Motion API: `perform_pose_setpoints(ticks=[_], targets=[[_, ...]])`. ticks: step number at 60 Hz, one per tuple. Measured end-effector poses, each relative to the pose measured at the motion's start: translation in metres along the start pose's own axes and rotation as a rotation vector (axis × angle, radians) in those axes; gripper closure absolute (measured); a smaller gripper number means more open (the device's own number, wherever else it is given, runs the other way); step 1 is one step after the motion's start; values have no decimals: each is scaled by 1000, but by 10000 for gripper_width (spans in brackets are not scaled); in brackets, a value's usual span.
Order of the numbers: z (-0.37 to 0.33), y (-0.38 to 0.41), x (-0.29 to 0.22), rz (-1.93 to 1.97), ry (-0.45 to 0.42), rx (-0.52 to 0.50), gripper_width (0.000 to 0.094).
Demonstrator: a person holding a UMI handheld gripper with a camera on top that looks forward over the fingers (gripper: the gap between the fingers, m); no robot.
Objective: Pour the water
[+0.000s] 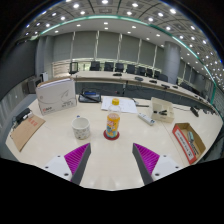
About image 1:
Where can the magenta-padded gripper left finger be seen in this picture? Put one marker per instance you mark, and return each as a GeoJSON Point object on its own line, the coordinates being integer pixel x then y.
{"type": "Point", "coordinates": [58, 166]}

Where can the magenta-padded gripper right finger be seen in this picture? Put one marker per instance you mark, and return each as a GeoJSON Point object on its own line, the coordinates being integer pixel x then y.
{"type": "Point", "coordinates": [165, 166]}

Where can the yellow-capped clear drink bottle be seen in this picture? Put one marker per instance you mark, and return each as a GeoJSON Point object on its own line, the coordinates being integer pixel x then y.
{"type": "Point", "coordinates": [113, 125]}

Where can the open brown cardboard box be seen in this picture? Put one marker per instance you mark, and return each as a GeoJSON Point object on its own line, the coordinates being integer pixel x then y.
{"type": "Point", "coordinates": [183, 140]}

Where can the black marker pen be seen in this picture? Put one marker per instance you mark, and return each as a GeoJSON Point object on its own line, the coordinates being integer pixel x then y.
{"type": "Point", "coordinates": [195, 148]}

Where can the grey board eraser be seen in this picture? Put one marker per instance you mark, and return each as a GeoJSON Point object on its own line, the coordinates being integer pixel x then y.
{"type": "Point", "coordinates": [191, 136]}

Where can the white patterned cup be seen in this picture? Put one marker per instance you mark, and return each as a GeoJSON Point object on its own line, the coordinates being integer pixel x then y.
{"type": "Point", "coordinates": [81, 128]}

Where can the brown paper envelope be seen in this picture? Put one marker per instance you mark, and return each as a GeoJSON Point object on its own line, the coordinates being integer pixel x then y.
{"type": "Point", "coordinates": [26, 131]}

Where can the white power strip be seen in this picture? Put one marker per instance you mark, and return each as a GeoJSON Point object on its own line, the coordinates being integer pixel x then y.
{"type": "Point", "coordinates": [146, 119]}

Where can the small open white box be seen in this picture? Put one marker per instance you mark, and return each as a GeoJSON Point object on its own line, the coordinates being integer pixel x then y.
{"type": "Point", "coordinates": [162, 110]}

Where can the black electronic device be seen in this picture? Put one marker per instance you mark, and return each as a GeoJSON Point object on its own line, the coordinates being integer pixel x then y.
{"type": "Point", "coordinates": [22, 116]}

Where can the black desk microphone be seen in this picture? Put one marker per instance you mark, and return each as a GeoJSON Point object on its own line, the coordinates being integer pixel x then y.
{"type": "Point", "coordinates": [194, 111]}

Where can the large white printed carton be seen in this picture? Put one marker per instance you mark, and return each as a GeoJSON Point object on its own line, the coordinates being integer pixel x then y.
{"type": "Point", "coordinates": [55, 96]}

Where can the white paper sheet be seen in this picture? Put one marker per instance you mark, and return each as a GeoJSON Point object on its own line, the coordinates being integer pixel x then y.
{"type": "Point", "coordinates": [128, 106]}

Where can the long curved conference desk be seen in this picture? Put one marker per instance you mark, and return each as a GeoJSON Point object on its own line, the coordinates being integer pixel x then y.
{"type": "Point", "coordinates": [110, 78]}

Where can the row of black office chairs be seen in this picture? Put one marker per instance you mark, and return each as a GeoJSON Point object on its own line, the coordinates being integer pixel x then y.
{"type": "Point", "coordinates": [131, 69]}

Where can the group of round ceiling lights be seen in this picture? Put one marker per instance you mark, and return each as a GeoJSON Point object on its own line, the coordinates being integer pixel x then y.
{"type": "Point", "coordinates": [105, 1]}

